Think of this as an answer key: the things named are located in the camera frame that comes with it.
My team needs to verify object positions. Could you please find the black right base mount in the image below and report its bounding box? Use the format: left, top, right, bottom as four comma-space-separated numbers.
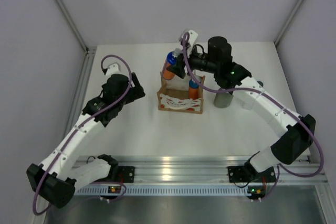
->
227, 166, 276, 188

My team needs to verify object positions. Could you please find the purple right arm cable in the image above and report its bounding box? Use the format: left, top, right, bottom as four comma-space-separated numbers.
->
182, 32, 324, 176

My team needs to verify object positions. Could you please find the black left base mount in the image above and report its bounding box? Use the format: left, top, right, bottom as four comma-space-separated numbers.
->
115, 166, 135, 184

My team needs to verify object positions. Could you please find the watermelon print canvas bag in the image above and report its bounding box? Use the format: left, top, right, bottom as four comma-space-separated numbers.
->
157, 75, 204, 114

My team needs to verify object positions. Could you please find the aluminium frame post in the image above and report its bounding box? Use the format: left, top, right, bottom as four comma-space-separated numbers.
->
274, 0, 306, 47
39, 0, 90, 51

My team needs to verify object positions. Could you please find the aluminium frame post left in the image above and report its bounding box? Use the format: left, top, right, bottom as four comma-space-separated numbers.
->
39, 0, 90, 51

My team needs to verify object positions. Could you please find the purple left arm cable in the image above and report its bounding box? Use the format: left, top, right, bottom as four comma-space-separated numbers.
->
31, 55, 132, 215

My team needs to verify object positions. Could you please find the aluminium frame post right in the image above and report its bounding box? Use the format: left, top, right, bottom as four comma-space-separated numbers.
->
274, 0, 306, 47

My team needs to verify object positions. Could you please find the grey green squeeze bottle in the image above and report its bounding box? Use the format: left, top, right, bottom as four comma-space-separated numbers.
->
213, 92, 233, 109

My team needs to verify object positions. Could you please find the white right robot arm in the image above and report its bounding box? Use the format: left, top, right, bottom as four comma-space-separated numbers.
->
167, 31, 317, 180

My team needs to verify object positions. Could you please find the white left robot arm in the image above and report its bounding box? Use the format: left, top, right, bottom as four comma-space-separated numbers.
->
26, 73, 145, 208

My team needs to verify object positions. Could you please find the orange bottle blue cap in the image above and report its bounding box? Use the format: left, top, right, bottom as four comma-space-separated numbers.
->
188, 79, 199, 100
162, 48, 182, 80

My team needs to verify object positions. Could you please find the white slotted cable duct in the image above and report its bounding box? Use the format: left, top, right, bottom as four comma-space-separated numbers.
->
75, 184, 251, 196

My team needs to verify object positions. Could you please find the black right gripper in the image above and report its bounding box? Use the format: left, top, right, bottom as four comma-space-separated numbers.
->
166, 44, 219, 80

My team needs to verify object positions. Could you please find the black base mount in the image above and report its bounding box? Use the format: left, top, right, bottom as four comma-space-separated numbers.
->
115, 166, 135, 184
227, 166, 276, 188

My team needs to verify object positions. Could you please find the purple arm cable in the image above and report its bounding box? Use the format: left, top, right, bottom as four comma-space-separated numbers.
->
182, 32, 324, 176
31, 55, 132, 215

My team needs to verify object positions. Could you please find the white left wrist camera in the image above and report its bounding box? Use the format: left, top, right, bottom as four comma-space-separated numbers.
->
102, 62, 121, 76

